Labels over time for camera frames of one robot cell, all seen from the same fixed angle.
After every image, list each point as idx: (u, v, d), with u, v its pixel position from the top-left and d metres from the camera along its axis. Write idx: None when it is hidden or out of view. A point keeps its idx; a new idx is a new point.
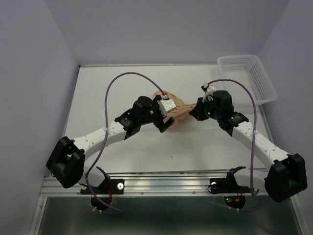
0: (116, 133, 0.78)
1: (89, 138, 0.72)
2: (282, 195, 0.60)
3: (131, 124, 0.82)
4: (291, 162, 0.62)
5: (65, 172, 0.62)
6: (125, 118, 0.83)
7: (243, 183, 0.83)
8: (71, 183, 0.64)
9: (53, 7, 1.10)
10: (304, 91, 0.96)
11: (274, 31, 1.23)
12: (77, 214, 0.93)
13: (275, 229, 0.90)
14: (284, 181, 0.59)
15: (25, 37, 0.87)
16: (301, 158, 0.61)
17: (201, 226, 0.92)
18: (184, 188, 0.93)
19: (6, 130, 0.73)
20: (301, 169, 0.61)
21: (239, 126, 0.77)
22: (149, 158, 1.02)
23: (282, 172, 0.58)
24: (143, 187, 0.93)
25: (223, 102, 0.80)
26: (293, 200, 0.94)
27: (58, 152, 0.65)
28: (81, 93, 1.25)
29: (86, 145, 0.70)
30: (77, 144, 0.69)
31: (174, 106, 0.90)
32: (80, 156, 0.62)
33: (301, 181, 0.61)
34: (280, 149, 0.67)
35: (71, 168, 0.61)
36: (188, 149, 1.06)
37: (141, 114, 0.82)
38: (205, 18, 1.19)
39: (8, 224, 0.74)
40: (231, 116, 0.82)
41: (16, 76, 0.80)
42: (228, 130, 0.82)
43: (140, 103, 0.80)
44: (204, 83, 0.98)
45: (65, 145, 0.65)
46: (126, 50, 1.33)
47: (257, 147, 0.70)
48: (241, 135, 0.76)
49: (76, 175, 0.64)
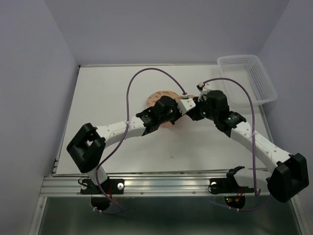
0: (136, 128, 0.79)
1: (111, 129, 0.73)
2: (286, 196, 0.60)
3: (151, 122, 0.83)
4: (292, 162, 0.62)
5: (84, 157, 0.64)
6: (145, 115, 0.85)
7: (243, 184, 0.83)
8: (87, 169, 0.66)
9: (53, 7, 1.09)
10: (304, 91, 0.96)
11: (274, 31, 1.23)
12: (77, 213, 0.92)
13: (275, 230, 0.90)
14: (288, 183, 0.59)
15: (25, 37, 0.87)
16: (303, 157, 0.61)
17: (201, 227, 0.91)
18: (183, 189, 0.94)
19: (6, 130, 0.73)
20: (303, 169, 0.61)
21: (237, 127, 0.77)
22: (151, 158, 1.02)
23: (285, 173, 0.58)
24: (143, 187, 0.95)
25: (219, 103, 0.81)
26: (293, 201, 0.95)
27: (80, 137, 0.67)
28: (82, 94, 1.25)
29: (107, 134, 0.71)
30: (99, 132, 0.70)
31: (193, 105, 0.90)
32: (100, 144, 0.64)
33: (303, 179, 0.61)
34: (281, 149, 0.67)
35: (91, 153, 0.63)
36: (188, 148, 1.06)
37: (162, 113, 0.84)
38: (205, 18, 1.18)
39: (7, 224, 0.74)
40: (228, 116, 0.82)
41: (16, 77, 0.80)
42: (226, 131, 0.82)
43: (163, 102, 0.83)
44: (199, 83, 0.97)
45: (87, 131, 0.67)
46: (126, 50, 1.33)
47: (258, 148, 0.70)
48: (239, 136, 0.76)
49: (94, 162, 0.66)
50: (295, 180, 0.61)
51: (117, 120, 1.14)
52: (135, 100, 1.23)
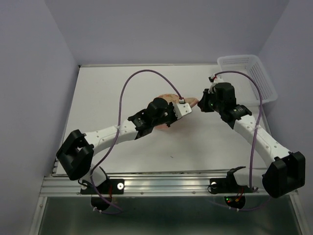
0: (128, 132, 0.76)
1: (100, 135, 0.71)
2: (279, 193, 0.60)
3: (145, 125, 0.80)
4: (291, 159, 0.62)
5: (72, 165, 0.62)
6: (138, 118, 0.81)
7: (243, 183, 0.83)
8: (77, 176, 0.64)
9: (53, 7, 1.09)
10: (304, 91, 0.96)
11: (275, 31, 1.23)
12: (78, 213, 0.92)
13: (275, 230, 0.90)
14: (283, 179, 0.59)
15: (25, 38, 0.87)
16: (302, 157, 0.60)
17: (201, 227, 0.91)
18: (184, 189, 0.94)
19: (6, 130, 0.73)
20: (301, 168, 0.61)
21: (242, 119, 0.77)
22: (151, 159, 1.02)
23: (282, 169, 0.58)
24: (143, 187, 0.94)
25: (227, 93, 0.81)
26: (293, 200, 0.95)
27: (68, 145, 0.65)
28: (82, 93, 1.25)
29: (96, 141, 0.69)
30: (88, 139, 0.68)
31: (189, 112, 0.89)
32: (89, 151, 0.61)
33: (299, 178, 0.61)
34: (282, 147, 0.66)
35: (78, 161, 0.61)
36: (188, 149, 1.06)
37: (155, 116, 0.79)
38: (205, 18, 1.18)
39: (8, 224, 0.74)
40: (234, 108, 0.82)
41: (15, 76, 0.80)
42: (230, 122, 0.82)
43: (155, 105, 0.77)
44: (211, 75, 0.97)
45: (76, 138, 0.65)
46: (126, 50, 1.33)
47: (258, 142, 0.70)
48: (242, 129, 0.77)
49: (84, 169, 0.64)
50: (290, 178, 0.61)
51: (117, 120, 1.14)
52: (135, 100, 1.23)
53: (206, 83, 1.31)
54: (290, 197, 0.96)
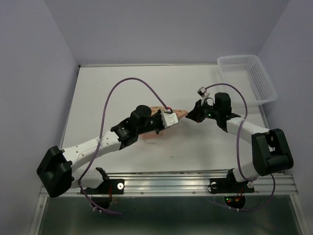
0: (110, 144, 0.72)
1: (79, 150, 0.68)
2: (265, 166, 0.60)
3: (128, 134, 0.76)
4: (273, 136, 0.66)
5: (52, 183, 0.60)
6: (122, 128, 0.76)
7: (240, 179, 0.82)
8: (57, 193, 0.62)
9: (53, 7, 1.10)
10: (304, 91, 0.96)
11: (275, 30, 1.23)
12: (78, 213, 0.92)
13: (275, 230, 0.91)
14: (264, 150, 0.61)
15: (25, 38, 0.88)
16: (281, 131, 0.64)
17: (201, 226, 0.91)
18: (184, 189, 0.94)
19: (6, 130, 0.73)
20: (283, 143, 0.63)
21: (231, 120, 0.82)
22: (150, 161, 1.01)
23: (261, 140, 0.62)
24: (143, 187, 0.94)
25: (223, 103, 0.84)
26: (293, 200, 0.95)
27: (47, 162, 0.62)
28: (82, 94, 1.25)
29: (75, 157, 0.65)
30: (66, 155, 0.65)
31: (175, 122, 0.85)
32: (66, 170, 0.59)
33: (284, 155, 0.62)
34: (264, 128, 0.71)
35: (57, 179, 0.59)
36: (188, 149, 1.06)
37: (138, 125, 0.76)
38: (205, 17, 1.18)
39: (8, 223, 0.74)
40: (227, 114, 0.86)
41: (15, 76, 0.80)
42: (224, 128, 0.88)
43: (138, 113, 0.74)
44: (201, 89, 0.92)
45: (53, 155, 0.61)
46: (127, 50, 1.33)
47: (244, 129, 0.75)
48: (233, 128, 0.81)
49: (64, 186, 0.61)
50: (275, 154, 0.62)
51: (117, 121, 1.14)
52: (135, 100, 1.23)
53: (206, 83, 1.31)
54: (290, 197, 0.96)
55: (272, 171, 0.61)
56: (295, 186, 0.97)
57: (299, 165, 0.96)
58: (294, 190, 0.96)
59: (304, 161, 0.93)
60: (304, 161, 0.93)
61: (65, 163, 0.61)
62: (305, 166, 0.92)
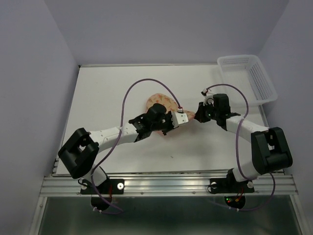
0: (129, 134, 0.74)
1: (104, 134, 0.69)
2: (265, 163, 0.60)
3: (144, 129, 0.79)
4: (272, 135, 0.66)
5: (77, 162, 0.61)
6: (138, 122, 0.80)
7: (240, 178, 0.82)
8: (79, 175, 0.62)
9: (53, 6, 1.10)
10: (304, 91, 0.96)
11: (275, 31, 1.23)
12: (77, 213, 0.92)
13: (275, 230, 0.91)
14: (264, 148, 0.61)
15: (25, 38, 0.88)
16: (280, 130, 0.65)
17: (201, 227, 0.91)
18: (183, 189, 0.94)
19: (6, 130, 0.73)
20: (282, 141, 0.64)
21: (232, 118, 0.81)
22: (150, 160, 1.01)
23: (261, 138, 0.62)
24: (143, 187, 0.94)
25: (221, 102, 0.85)
26: (293, 200, 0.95)
27: (73, 142, 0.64)
28: (82, 93, 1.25)
29: (101, 139, 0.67)
30: (93, 137, 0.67)
31: (186, 121, 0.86)
32: (94, 148, 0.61)
33: (283, 153, 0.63)
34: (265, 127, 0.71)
35: (84, 158, 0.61)
36: (188, 148, 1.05)
37: (154, 120, 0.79)
38: (205, 17, 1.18)
39: (8, 223, 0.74)
40: (226, 113, 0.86)
41: (15, 76, 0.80)
42: (224, 126, 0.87)
43: (155, 108, 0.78)
44: (203, 89, 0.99)
45: (80, 136, 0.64)
46: (126, 50, 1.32)
47: (244, 127, 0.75)
48: (233, 126, 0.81)
49: (87, 167, 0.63)
50: (275, 152, 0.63)
51: (117, 121, 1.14)
52: (135, 100, 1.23)
53: (206, 83, 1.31)
54: (290, 197, 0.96)
55: (271, 170, 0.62)
56: (295, 186, 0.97)
57: (299, 165, 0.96)
58: (294, 190, 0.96)
59: (304, 161, 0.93)
60: (304, 161, 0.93)
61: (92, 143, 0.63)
62: (305, 166, 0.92)
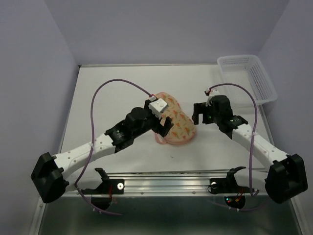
0: (104, 149, 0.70)
1: (72, 155, 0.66)
2: (281, 194, 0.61)
3: (124, 137, 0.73)
4: (290, 163, 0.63)
5: (43, 190, 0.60)
6: (117, 130, 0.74)
7: (242, 183, 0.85)
8: (51, 199, 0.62)
9: (53, 6, 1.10)
10: (305, 91, 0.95)
11: (275, 30, 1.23)
12: (78, 213, 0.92)
13: (276, 230, 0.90)
14: (283, 181, 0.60)
15: (24, 37, 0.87)
16: (301, 159, 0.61)
17: (201, 226, 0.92)
18: (184, 188, 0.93)
19: (6, 130, 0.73)
20: (301, 170, 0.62)
21: (238, 128, 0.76)
22: (150, 161, 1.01)
23: (281, 172, 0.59)
24: (143, 187, 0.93)
25: (222, 105, 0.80)
26: (293, 200, 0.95)
27: (37, 170, 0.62)
28: (82, 94, 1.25)
29: (66, 164, 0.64)
30: (57, 162, 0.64)
31: (165, 105, 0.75)
32: (57, 177, 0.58)
33: (300, 181, 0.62)
34: (281, 150, 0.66)
35: (49, 187, 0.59)
36: (189, 149, 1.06)
37: (134, 128, 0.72)
38: (205, 17, 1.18)
39: (8, 224, 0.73)
40: (230, 119, 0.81)
41: (15, 76, 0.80)
42: (228, 132, 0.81)
43: (133, 115, 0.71)
44: (205, 89, 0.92)
45: (43, 163, 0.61)
46: (126, 49, 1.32)
47: (257, 149, 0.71)
48: (241, 139, 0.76)
49: (56, 191, 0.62)
50: (291, 181, 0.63)
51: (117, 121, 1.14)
52: (135, 100, 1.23)
53: (206, 83, 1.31)
54: (290, 197, 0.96)
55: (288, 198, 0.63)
56: None
57: None
58: None
59: (304, 161, 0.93)
60: (304, 161, 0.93)
61: (57, 170, 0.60)
62: (306, 166, 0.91)
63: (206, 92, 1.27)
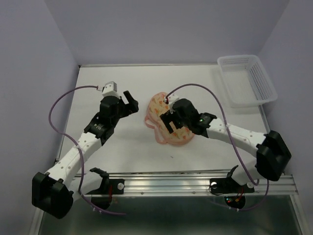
0: (91, 145, 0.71)
1: (64, 164, 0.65)
2: (276, 174, 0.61)
3: (105, 128, 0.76)
4: (270, 140, 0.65)
5: (52, 205, 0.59)
6: (95, 124, 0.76)
7: (243, 181, 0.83)
8: (63, 211, 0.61)
9: (53, 6, 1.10)
10: (305, 91, 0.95)
11: (275, 30, 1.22)
12: (78, 213, 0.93)
13: (275, 230, 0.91)
14: (272, 160, 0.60)
15: (24, 37, 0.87)
16: (277, 133, 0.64)
17: (201, 226, 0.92)
18: (184, 189, 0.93)
19: (6, 130, 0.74)
20: (281, 143, 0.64)
21: (211, 126, 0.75)
22: (150, 161, 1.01)
23: (267, 153, 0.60)
24: (143, 187, 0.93)
25: (188, 108, 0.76)
26: (293, 200, 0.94)
27: (36, 190, 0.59)
28: (82, 94, 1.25)
29: (63, 173, 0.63)
30: (54, 176, 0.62)
31: (114, 84, 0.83)
32: (60, 188, 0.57)
33: (284, 153, 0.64)
34: (257, 132, 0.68)
35: (57, 200, 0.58)
36: (188, 148, 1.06)
37: (111, 114, 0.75)
38: (205, 17, 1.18)
39: (8, 224, 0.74)
40: (199, 119, 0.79)
41: (15, 76, 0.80)
42: (203, 133, 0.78)
43: (106, 103, 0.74)
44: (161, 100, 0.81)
45: (41, 183, 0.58)
46: (127, 49, 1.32)
47: (236, 139, 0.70)
48: (217, 135, 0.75)
49: (65, 201, 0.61)
50: (278, 156, 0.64)
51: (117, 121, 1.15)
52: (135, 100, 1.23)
53: (206, 83, 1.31)
54: (290, 197, 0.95)
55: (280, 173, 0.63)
56: (295, 186, 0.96)
57: (299, 165, 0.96)
58: (294, 190, 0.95)
59: (304, 161, 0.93)
60: (304, 161, 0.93)
61: (58, 182, 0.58)
62: (306, 166, 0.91)
63: (206, 92, 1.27)
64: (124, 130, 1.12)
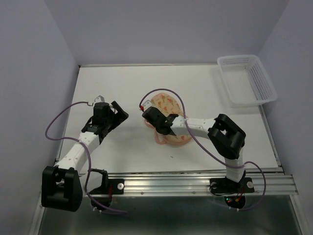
0: (92, 140, 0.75)
1: (71, 156, 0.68)
2: (233, 151, 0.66)
3: (101, 128, 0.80)
4: (221, 123, 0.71)
5: (67, 195, 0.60)
6: (90, 126, 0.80)
7: (231, 176, 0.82)
8: (78, 202, 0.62)
9: (53, 6, 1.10)
10: (305, 91, 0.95)
11: (274, 30, 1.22)
12: (78, 213, 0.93)
13: (275, 230, 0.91)
14: (225, 140, 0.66)
15: (24, 37, 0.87)
16: (224, 116, 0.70)
17: (201, 227, 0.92)
18: (184, 188, 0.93)
19: (6, 130, 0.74)
20: (231, 123, 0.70)
21: (173, 124, 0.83)
22: (149, 161, 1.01)
23: (218, 134, 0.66)
24: (143, 187, 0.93)
25: (153, 113, 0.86)
26: (293, 200, 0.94)
27: (48, 184, 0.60)
28: (82, 93, 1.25)
29: (72, 163, 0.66)
30: (63, 167, 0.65)
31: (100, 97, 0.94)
32: (73, 174, 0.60)
33: (236, 132, 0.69)
34: (209, 119, 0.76)
35: (72, 187, 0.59)
36: (189, 148, 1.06)
37: (104, 115, 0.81)
38: (205, 17, 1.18)
39: (8, 223, 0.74)
40: (165, 120, 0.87)
41: (16, 76, 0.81)
42: (170, 132, 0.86)
43: (98, 105, 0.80)
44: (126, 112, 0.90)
45: (52, 174, 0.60)
46: (127, 49, 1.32)
47: (193, 129, 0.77)
48: (182, 130, 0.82)
49: (78, 191, 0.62)
50: (232, 136, 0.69)
51: None
52: (135, 100, 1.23)
53: (206, 83, 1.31)
54: (290, 197, 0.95)
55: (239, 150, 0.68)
56: (295, 186, 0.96)
57: (299, 165, 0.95)
58: (294, 190, 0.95)
59: (304, 162, 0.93)
60: (304, 161, 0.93)
61: (69, 170, 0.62)
62: (305, 166, 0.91)
63: (206, 91, 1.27)
64: (124, 130, 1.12)
